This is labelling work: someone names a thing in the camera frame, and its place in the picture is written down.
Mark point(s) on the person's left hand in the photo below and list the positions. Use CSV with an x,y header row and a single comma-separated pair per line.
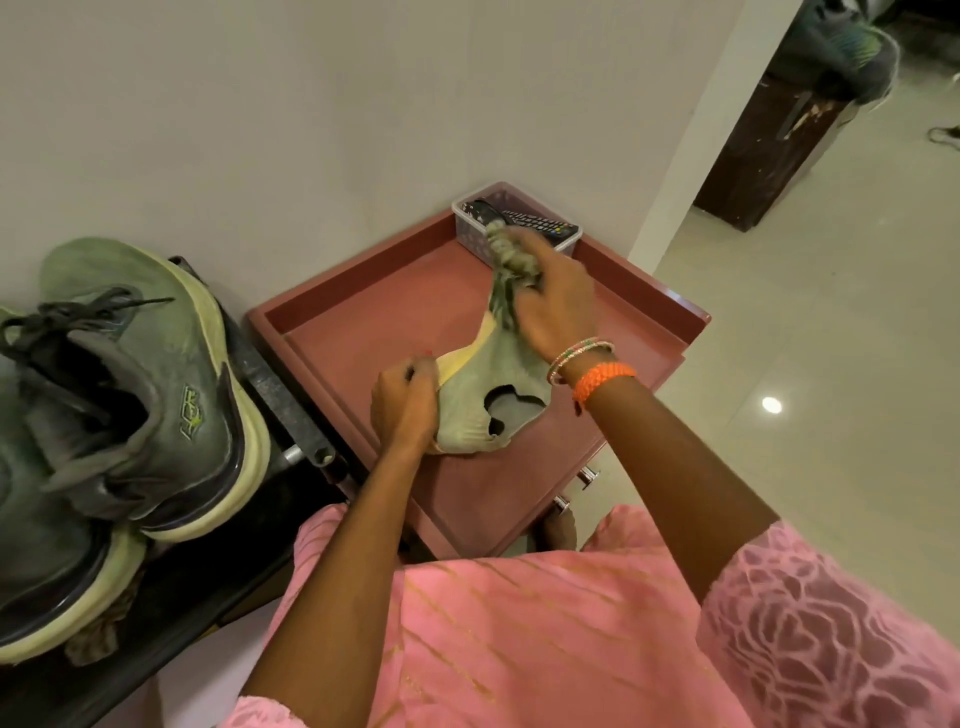
x,y
403,409

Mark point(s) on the person's right hand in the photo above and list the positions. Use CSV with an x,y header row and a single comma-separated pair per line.
x,y
562,307

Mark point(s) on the person's right thumb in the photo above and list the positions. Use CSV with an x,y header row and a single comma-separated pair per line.
x,y
526,309

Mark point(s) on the person's left fingers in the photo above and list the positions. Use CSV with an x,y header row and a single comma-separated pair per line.
x,y
416,367

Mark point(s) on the green and yellow cloth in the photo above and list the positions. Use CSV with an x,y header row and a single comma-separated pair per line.
x,y
487,382

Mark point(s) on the person's left forearm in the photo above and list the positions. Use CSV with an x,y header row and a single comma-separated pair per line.
x,y
352,555

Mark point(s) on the person's right forearm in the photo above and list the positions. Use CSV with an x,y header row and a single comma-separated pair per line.
x,y
667,465

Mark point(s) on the red cabinet with tray top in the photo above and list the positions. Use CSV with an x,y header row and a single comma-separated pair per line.
x,y
375,322

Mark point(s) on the thin beaded bangles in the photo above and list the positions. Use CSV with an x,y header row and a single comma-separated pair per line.
x,y
577,352

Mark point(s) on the black remote control with buttons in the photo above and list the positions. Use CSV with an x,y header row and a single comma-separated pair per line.
x,y
536,223

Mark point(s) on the clear plastic box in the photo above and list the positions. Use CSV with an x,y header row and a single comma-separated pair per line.
x,y
469,229

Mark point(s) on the small black remote control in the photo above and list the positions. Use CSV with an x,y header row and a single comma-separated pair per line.
x,y
480,210

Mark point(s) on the silver drawer knob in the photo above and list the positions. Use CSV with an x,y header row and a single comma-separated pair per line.
x,y
562,505
589,475

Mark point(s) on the green sneaker with dark laces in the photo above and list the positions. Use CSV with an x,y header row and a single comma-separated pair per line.
x,y
150,375

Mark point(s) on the dark wooden cabinet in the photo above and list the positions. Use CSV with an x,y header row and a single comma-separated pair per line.
x,y
765,150

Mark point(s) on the pink dress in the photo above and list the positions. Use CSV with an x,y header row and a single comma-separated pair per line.
x,y
540,645

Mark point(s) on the black stand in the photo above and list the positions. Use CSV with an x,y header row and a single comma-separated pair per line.
x,y
187,592

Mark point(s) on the grey green bag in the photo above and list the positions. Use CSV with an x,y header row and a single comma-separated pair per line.
x,y
840,45

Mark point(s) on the brown rag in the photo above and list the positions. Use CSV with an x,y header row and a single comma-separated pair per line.
x,y
101,630

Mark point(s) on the green sneaker with cream sole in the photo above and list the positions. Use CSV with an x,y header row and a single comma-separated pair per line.
x,y
45,570

